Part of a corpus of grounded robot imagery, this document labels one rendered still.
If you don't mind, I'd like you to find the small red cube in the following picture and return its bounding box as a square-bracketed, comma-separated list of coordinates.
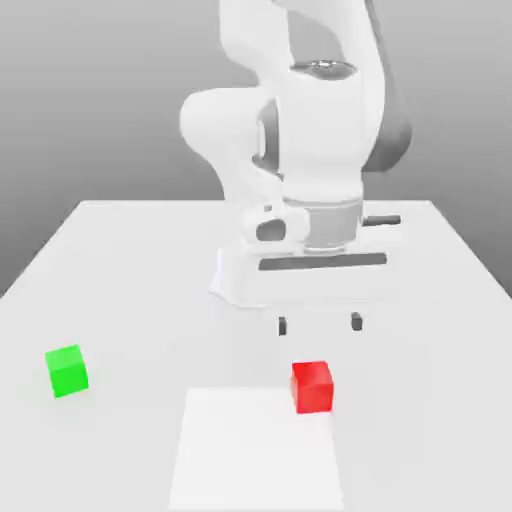
[290, 360, 335, 416]

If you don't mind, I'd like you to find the small green cube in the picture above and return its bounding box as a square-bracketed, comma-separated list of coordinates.
[44, 343, 90, 400]

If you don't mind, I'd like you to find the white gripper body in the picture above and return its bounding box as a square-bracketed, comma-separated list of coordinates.
[255, 250, 392, 310]

